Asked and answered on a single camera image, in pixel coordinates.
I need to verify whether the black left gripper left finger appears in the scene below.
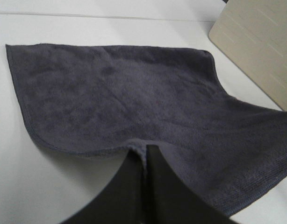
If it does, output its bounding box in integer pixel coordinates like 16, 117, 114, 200
63, 151, 143, 224

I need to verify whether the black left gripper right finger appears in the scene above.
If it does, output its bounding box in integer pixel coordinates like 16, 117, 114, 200
146, 145, 235, 224

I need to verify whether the dark grey towel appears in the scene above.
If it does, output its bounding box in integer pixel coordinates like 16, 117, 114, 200
6, 44, 287, 216

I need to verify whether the beige bin grey rim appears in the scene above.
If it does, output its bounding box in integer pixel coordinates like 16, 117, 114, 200
208, 0, 287, 111

